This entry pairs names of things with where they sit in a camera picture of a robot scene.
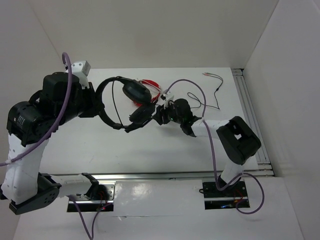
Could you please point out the aluminium rail right side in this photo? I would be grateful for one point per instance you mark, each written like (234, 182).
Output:
(262, 157)

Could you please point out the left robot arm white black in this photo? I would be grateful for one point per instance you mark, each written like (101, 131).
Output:
(30, 124)

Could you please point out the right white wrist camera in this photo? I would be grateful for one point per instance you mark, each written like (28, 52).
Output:
(166, 98)

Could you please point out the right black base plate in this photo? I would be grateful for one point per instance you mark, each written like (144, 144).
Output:
(227, 199)

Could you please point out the black headphones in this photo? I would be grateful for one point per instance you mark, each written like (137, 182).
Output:
(133, 96)

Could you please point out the red headphones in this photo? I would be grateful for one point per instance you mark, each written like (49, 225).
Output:
(152, 92)

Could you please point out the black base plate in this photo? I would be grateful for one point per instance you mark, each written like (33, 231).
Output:
(227, 199)
(101, 200)

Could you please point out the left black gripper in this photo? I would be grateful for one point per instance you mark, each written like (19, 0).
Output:
(95, 106)

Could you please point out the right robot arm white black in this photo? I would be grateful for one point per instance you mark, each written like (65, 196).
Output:
(238, 140)

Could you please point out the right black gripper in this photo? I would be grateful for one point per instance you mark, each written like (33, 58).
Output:
(161, 111)

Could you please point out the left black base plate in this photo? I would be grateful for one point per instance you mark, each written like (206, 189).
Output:
(101, 200)

